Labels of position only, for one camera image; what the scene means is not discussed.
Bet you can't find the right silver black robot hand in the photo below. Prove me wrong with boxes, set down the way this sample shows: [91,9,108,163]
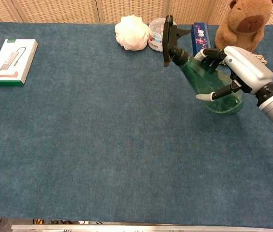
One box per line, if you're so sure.
[194,45,273,102]

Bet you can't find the green spray bottle black nozzle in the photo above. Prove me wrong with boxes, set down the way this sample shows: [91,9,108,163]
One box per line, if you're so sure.
[163,14,245,116]

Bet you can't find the brown capybara plush toy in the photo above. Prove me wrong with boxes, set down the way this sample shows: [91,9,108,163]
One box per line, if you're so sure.
[214,0,273,53]

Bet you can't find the blue rectangular printed box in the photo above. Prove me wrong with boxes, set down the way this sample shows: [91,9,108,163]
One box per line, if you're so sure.
[191,22,212,58]

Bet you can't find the clear jar of binder clips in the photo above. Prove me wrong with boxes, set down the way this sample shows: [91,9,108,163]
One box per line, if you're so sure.
[148,18,176,53]

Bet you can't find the white mesh bath sponge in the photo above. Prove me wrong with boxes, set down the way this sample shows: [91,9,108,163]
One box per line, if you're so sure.
[114,14,150,51]

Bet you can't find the blue felt table cloth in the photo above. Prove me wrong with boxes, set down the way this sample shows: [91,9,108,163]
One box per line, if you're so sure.
[0,21,273,229]

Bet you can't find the woven folding screen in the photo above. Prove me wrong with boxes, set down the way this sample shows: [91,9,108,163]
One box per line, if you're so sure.
[0,0,273,26]

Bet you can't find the white USB hub box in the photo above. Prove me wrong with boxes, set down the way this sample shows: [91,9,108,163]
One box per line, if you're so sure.
[0,39,39,87]

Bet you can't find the aluminium profile rail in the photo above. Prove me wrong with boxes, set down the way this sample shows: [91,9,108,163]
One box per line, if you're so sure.
[11,224,273,232]

